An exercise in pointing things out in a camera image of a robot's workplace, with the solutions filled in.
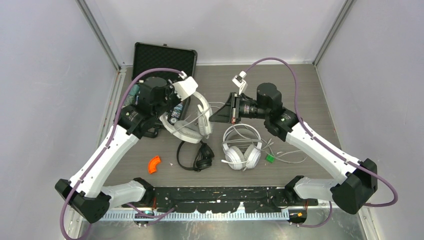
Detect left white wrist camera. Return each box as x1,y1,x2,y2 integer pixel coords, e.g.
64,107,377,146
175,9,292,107
172,71,199,101

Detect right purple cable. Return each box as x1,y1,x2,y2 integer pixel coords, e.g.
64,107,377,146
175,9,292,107
245,57,399,229

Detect orange curved plastic piece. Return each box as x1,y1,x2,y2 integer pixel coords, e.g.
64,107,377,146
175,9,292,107
147,155,162,175

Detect black poker chip case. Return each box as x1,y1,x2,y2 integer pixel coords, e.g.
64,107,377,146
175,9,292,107
115,42,198,138

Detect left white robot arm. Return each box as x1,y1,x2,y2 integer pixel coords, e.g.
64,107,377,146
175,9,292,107
55,76,198,224

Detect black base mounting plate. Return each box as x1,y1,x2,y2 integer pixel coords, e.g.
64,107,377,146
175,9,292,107
132,186,318,214

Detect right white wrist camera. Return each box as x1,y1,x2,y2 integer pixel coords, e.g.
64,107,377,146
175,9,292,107
232,71,248,95

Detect white grey headphones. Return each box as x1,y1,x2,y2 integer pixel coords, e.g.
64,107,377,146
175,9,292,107
221,123,263,171

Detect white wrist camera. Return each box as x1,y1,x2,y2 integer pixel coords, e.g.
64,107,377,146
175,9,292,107
232,71,248,95
172,71,199,101

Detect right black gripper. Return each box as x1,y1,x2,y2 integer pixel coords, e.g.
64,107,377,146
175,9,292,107
209,92,270,124

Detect green toy brick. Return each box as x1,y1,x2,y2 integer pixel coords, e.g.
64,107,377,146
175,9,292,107
265,154,275,164

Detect black wired headphones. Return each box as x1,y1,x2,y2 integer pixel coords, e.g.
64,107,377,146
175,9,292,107
176,140,215,172

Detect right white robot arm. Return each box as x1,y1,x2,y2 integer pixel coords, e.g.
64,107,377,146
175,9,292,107
209,83,378,215

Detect aluminium slotted rail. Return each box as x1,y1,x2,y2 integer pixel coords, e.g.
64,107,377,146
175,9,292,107
100,209,290,222

